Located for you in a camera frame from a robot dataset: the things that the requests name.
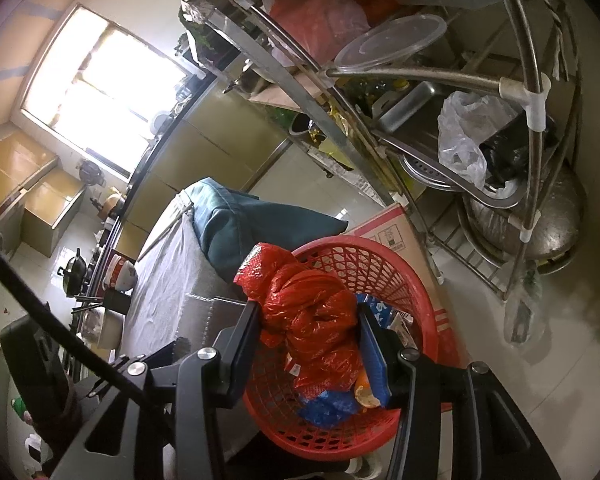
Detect yellow upper wall cabinet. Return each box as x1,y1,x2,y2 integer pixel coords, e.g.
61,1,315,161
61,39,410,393
0,132,61,231

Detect clear plastic round lid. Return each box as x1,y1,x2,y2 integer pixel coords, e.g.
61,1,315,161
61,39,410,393
334,14,448,70

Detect black cable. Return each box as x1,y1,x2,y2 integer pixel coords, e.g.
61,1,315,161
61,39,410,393
0,232,181,411

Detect large red plastic bag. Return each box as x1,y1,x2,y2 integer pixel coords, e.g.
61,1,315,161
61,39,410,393
267,0,376,61

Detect black wok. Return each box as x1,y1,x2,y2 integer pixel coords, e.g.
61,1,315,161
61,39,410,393
56,248,90,297

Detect steel tray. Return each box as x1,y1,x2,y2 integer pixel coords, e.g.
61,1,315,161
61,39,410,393
372,82,441,133

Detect big dull steel pot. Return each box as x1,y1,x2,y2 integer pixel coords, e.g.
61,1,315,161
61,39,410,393
460,165,581,263

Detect black chopstick holder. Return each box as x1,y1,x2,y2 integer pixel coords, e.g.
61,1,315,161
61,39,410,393
102,287,131,315

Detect clear plastic bag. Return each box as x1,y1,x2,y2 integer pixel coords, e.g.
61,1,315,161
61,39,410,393
502,270,548,346

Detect orange peel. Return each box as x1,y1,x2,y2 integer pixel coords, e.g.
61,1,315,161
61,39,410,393
354,380,381,408

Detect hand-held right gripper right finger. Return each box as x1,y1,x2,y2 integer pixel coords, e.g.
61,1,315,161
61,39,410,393
356,303,562,480

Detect round table with grey cloth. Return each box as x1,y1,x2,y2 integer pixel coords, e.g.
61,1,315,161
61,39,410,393
125,190,261,361

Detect blue plastic bag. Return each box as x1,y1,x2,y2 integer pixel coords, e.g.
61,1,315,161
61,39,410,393
297,387,361,428

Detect metal storage rack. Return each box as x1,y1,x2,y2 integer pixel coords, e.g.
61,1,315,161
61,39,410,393
180,0,586,306

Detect small fan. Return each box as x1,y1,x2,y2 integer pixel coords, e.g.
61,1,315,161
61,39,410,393
77,159,106,188

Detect cardboard box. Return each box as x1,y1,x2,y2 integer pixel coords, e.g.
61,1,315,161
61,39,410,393
347,202,461,361

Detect steel pan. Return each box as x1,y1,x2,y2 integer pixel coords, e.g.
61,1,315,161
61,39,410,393
397,150,523,211

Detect red plastic basket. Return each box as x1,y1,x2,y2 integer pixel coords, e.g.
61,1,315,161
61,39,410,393
240,235,438,453

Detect small yellow wall cabinet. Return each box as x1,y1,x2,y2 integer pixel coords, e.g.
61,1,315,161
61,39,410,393
21,167,88,258

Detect window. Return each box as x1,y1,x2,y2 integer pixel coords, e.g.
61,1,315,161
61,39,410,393
20,4,196,178

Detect dark jar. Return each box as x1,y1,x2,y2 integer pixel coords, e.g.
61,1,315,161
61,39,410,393
286,110,315,140

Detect white bowl with red band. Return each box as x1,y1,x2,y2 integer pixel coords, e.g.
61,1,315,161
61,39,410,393
109,255,140,292

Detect blue carton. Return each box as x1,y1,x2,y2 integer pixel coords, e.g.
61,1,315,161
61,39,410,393
365,296,397,331

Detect white plastic bag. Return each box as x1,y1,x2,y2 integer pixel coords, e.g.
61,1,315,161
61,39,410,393
437,91,506,188

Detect yellow base cabinets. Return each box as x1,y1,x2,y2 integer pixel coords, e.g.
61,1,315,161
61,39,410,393
112,80,301,261

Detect black plastic bag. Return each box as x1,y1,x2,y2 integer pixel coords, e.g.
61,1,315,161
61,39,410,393
477,110,556,186

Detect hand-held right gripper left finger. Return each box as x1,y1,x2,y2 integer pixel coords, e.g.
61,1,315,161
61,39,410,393
50,300,263,480

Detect white basin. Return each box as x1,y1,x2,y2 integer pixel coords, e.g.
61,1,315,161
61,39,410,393
97,310,128,350

